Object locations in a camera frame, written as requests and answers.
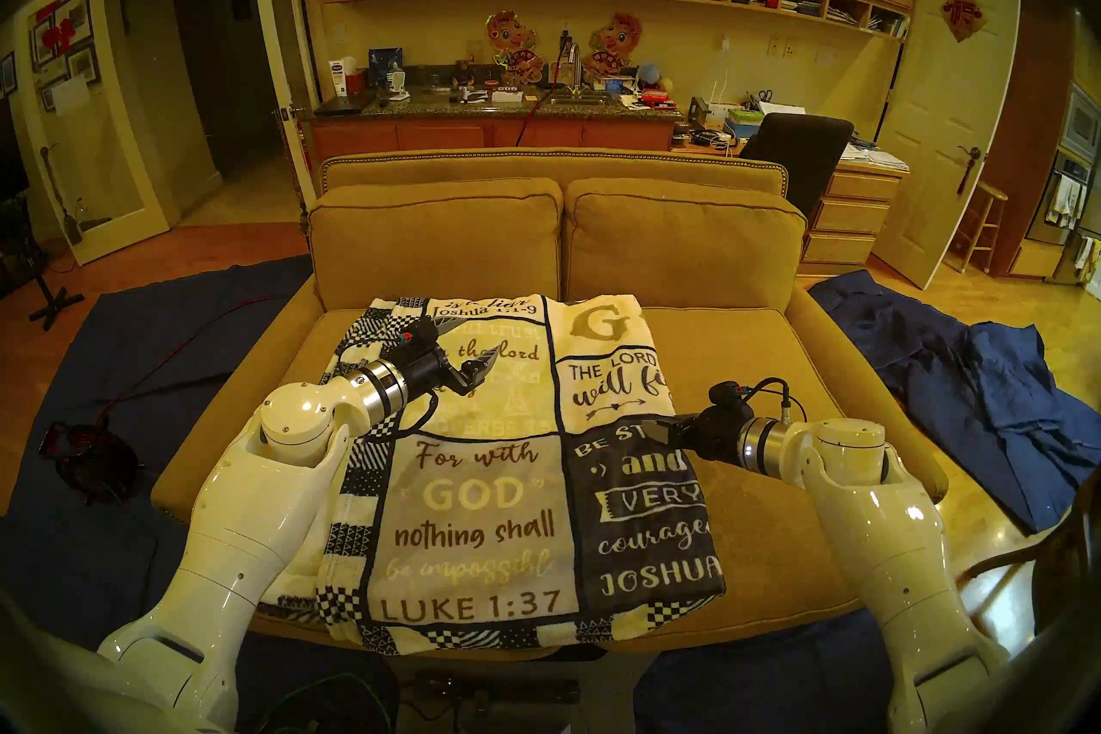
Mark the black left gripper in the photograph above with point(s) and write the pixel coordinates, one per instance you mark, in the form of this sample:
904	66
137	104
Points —
430	371

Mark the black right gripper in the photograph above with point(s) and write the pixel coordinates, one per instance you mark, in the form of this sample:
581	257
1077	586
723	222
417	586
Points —
718	436

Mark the printed scripture fleece blanket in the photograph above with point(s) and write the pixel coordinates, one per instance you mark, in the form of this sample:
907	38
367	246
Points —
482	500

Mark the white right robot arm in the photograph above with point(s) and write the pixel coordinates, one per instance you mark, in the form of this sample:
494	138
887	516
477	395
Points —
894	552

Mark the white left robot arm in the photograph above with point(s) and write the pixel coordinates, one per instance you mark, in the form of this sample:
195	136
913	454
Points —
249	517

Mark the wooden counter with stone top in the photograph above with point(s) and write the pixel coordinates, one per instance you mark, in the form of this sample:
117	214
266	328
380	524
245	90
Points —
439	135

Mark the white flat box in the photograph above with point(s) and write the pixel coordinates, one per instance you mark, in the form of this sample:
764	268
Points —
507	96

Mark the wooden desk with drawers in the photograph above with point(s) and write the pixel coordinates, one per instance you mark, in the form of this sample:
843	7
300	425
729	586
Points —
847	216

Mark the small brown teddy bear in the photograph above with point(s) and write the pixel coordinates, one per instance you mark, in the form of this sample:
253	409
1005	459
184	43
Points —
463	74

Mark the red cup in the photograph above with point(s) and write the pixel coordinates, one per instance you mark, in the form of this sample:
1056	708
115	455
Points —
355	82

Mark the dark blue carton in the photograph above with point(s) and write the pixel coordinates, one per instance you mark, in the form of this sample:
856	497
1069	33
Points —
385	66

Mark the chrome sink faucet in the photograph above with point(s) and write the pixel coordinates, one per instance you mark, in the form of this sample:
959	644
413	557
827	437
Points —
575	72

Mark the white lotion bottle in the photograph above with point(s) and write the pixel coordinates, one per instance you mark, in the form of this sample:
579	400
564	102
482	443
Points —
338	79

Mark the black office chair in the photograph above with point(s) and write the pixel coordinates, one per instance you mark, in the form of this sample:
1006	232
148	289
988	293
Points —
800	152

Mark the crumpled dark blue cloth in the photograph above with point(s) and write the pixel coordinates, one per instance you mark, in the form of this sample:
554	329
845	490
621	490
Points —
989	397

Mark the red toy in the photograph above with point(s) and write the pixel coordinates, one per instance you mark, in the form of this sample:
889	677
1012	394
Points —
658	98

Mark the black desk phone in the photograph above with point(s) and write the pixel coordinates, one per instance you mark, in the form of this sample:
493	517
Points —
698	111

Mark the black power strip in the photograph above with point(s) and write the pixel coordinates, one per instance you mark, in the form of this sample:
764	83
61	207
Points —
490	692

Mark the blue plush ball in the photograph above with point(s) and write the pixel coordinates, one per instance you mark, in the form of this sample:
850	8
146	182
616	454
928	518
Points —
649	76

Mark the stack of papers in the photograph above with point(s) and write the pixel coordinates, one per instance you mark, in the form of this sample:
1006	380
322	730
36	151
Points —
873	158

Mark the white loose paper sheets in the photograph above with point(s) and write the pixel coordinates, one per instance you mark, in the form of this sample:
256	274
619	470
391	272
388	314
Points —
781	109

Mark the white narrow open door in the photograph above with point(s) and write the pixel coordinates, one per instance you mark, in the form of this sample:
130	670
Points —
277	53

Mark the wooden stool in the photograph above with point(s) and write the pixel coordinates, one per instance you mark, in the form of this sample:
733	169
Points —
982	221

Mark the cream panel door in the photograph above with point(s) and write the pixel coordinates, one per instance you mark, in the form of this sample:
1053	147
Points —
929	156

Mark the black and red floor device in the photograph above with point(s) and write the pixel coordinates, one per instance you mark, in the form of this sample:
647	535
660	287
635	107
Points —
93	464

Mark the white glass french door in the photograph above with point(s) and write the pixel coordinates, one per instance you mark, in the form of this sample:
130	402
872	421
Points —
99	165

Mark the black standing fan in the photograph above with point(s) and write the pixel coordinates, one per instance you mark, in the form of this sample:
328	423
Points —
47	300

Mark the hanging kitchen towels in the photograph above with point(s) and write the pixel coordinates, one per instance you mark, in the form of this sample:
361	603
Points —
1067	199

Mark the white paper sheet on door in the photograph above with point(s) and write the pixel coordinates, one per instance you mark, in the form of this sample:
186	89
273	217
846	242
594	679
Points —
70	93

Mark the black television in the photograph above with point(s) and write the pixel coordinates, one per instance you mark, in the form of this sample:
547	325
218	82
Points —
10	156

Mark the red diamond door sign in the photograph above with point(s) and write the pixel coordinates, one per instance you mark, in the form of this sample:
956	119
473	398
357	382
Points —
964	14

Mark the steel microwave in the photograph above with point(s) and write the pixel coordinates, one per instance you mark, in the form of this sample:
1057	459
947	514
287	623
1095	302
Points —
1082	124

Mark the red paper door decoration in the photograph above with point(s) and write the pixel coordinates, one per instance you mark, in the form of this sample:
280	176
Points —
58	36

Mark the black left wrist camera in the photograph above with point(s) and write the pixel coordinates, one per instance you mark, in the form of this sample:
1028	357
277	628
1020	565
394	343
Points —
417	334

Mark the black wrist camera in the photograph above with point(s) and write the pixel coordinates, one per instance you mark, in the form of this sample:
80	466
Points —
417	334
729	395

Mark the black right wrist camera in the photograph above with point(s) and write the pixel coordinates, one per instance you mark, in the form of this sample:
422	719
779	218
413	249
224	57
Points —
729	395

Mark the yellow loveseat sofa frame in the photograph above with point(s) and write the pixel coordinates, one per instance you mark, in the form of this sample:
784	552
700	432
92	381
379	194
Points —
219	440

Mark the steel wall oven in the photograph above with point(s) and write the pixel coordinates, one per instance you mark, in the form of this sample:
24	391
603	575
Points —
1073	165

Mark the framed wall picture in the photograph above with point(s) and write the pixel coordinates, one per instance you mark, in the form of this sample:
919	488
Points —
8	72

